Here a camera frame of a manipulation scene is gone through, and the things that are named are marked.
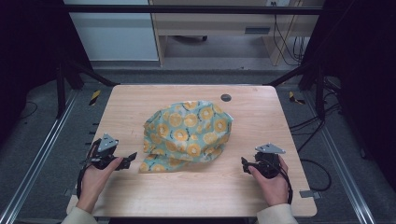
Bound left hand-held gripper black cable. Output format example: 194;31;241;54
76;139;101;200

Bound light wooden desk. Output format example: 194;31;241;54
148;0;325;67

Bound right hand-held gripper black cable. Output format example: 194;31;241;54
264;158;294;205

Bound yellow black striped tape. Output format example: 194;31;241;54
89;89;103;107
288;91;306;105

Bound white cabinet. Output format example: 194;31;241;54
64;0;160;62

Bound teal cloth with yellow circles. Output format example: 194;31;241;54
138;100;233;174

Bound person's right hand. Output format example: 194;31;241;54
247;155;290;208

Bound thin black floor cable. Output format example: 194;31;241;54
18;100;39;121

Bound hand-held gripper black cable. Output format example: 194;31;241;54
76;139;101;200
264;158;294;205

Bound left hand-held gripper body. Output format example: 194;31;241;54
82;133;125;172

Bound person's left hand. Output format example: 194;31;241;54
76;157;124;214

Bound black curtain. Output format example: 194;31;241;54
300;0;396;190
0;0;93;147

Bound black horizontal frame bar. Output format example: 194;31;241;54
62;4;325;16

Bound black hanging cables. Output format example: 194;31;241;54
271;1;308;67

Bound black metal stand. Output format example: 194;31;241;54
266;62;327;121
55;59;120;119

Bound grey metal bracket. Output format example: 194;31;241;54
299;189;322;201

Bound aluminium rail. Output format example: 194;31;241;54
0;89;79;224
303;91;378;224

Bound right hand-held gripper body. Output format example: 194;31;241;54
248;143;287;180

